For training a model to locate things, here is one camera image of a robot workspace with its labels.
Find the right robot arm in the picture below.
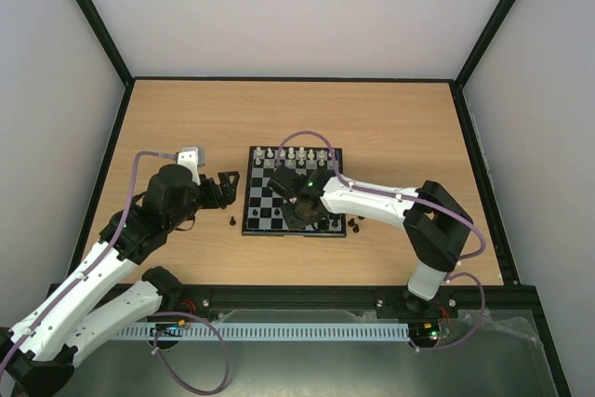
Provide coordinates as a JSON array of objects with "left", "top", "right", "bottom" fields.
[{"left": 267, "top": 166, "right": 476, "bottom": 315}]

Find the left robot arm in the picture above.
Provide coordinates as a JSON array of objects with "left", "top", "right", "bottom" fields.
[{"left": 1, "top": 164, "right": 239, "bottom": 396}]

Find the left circuit board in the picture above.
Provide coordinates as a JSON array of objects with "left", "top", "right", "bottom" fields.
[{"left": 149, "top": 320, "right": 192, "bottom": 337}]

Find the circuit board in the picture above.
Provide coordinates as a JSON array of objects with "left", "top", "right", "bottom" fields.
[
  {"left": 149, "top": 320, "right": 192, "bottom": 337},
  {"left": 412, "top": 319, "right": 453, "bottom": 340}
]

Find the right circuit board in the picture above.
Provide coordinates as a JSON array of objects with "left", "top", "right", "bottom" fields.
[{"left": 412, "top": 319, "right": 453, "bottom": 340}]

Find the black and silver chessboard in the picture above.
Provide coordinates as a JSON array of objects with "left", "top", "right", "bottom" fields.
[{"left": 242, "top": 146, "right": 347, "bottom": 238}]

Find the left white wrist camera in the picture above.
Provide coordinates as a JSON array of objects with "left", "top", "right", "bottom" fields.
[{"left": 176, "top": 146, "right": 205, "bottom": 186}]

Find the light blue slotted cable duct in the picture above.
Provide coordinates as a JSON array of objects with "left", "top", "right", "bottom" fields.
[{"left": 114, "top": 323, "right": 410, "bottom": 342}]

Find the black aluminium front rail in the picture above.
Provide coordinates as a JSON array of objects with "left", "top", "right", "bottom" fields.
[{"left": 161, "top": 285, "right": 544, "bottom": 321}]

